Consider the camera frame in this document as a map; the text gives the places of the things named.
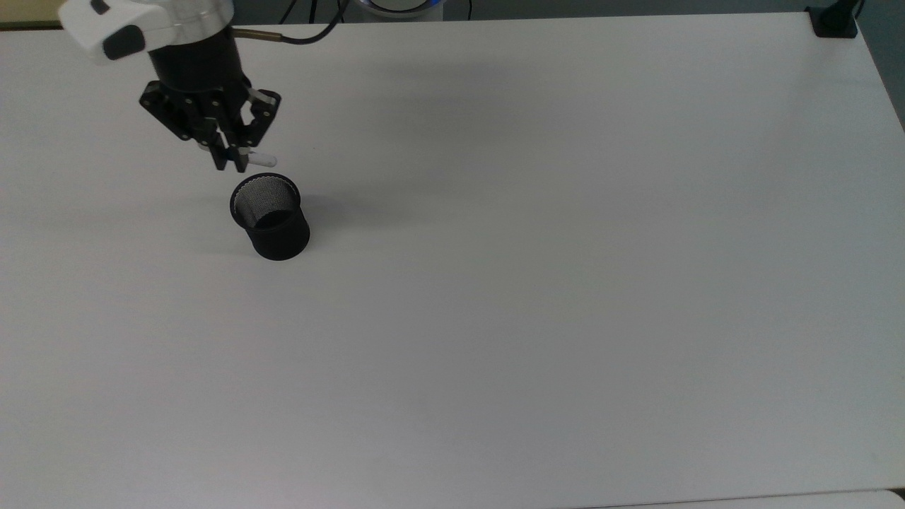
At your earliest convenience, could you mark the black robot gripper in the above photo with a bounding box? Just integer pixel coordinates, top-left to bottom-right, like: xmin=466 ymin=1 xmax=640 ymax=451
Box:
xmin=139 ymin=27 xmax=282 ymax=173

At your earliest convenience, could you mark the blue and white marker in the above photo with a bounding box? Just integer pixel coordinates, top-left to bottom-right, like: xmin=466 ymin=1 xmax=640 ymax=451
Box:
xmin=200 ymin=145 xmax=278 ymax=169

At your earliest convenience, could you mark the black mesh pen cup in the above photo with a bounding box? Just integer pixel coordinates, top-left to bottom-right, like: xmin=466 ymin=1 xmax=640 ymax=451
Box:
xmin=230 ymin=172 xmax=311 ymax=262

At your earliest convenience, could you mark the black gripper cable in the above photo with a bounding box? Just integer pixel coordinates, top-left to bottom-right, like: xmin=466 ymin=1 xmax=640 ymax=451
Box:
xmin=232 ymin=0 xmax=351 ymax=46

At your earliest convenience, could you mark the white robot base blue ring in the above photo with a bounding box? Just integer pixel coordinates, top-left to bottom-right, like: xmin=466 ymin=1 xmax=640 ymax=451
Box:
xmin=352 ymin=0 xmax=448 ymax=22

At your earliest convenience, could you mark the black clamp camera stand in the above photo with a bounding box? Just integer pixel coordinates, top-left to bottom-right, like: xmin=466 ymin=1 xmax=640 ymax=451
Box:
xmin=805 ymin=0 xmax=865 ymax=39

